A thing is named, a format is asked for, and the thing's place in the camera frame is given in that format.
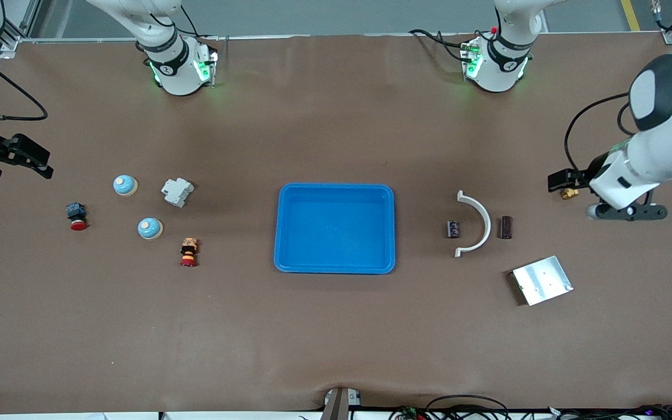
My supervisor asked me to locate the green lit base connector panel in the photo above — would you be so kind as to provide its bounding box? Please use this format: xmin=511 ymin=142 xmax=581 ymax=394
xmin=195 ymin=50 xmax=219 ymax=88
xmin=461 ymin=36 xmax=482 ymax=79

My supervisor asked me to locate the white circuit breaker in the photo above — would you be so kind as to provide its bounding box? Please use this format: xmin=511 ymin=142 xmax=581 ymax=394
xmin=161 ymin=177 xmax=195 ymax=208

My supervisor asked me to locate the emergency stop button orange body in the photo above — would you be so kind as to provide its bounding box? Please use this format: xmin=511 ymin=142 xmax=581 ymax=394
xmin=180 ymin=237 xmax=200 ymax=268

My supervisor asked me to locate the black arm base cable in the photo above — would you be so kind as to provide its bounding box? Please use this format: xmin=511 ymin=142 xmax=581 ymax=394
xmin=409 ymin=28 xmax=477 ymax=65
xmin=164 ymin=5 xmax=220 ymax=43

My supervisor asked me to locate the blue plastic tray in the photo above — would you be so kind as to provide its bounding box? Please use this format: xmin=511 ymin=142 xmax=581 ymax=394
xmin=274 ymin=183 xmax=396 ymax=275

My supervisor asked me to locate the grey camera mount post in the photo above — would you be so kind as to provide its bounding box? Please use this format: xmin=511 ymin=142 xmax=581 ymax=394
xmin=320 ymin=387 xmax=361 ymax=420

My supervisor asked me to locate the black cable bundle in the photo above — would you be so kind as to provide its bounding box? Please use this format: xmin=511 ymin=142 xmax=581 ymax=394
xmin=546 ymin=404 xmax=672 ymax=420

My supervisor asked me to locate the blue desk bell cream button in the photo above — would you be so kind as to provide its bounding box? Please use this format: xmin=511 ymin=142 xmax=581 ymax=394
xmin=138 ymin=217 xmax=164 ymax=240
xmin=113 ymin=174 xmax=138 ymax=197

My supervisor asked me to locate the red pushbutton black body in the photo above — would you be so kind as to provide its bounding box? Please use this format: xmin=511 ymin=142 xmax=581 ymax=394
xmin=66 ymin=202 xmax=88 ymax=232

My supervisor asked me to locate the white curved plastic bracket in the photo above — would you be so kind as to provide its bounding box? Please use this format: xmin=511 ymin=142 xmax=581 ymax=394
xmin=454 ymin=190 xmax=492 ymax=258

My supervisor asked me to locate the black looped cable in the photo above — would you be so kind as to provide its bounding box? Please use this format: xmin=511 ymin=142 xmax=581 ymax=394
xmin=426 ymin=395 xmax=509 ymax=420

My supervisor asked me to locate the silver metal plate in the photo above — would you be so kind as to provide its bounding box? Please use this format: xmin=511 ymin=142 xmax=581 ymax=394
xmin=511 ymin=255 xmax=574 ymax=306

